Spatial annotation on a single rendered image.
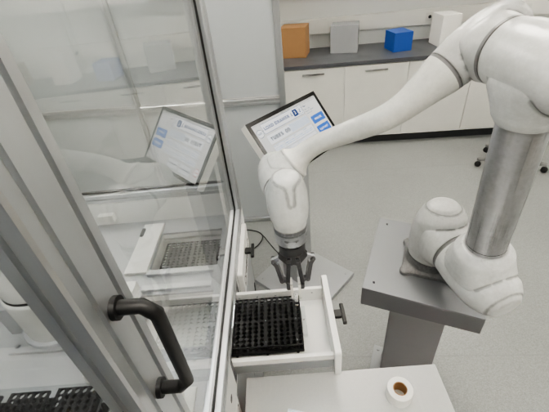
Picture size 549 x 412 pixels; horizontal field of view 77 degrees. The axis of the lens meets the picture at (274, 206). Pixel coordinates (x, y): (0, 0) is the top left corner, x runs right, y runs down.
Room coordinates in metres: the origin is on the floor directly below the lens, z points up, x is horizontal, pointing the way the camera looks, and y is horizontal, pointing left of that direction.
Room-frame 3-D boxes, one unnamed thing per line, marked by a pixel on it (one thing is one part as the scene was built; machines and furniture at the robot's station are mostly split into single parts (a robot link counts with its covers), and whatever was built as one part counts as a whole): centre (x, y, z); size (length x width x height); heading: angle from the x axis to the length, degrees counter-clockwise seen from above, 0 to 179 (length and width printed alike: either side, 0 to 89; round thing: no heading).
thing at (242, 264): (0.98, 0.14, 0.87); 0.29 x 0.02 x 0.11; 178
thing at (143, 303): (0.24, 0.15, 1.45); 0.05 x 0.03 x 0.19; 88
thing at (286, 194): (0.74, -0.03, 1.30); 0.13 x 0.11 x 0.16; 8
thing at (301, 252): (0.73, -0.04, 1.12); 0.08 x 0.07 x 0.09; 88
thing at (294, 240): (0.73, -0.04, 1.19); 0.09 x 0.09 x 0.06
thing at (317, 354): (0.67, 0.08, 0.86); 0.40 x 0.26 x 0.06; 88
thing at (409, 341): (0.88, -0.54, 0.38); 0.30 x 0.30 x 0.76; 64
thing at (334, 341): (0.66, -0.13, 0.87); 0.29 x 0.02 x 0.11; 178
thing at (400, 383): (0.47, -0.29, 0.78); 0.07 x 0.07 x 0.04
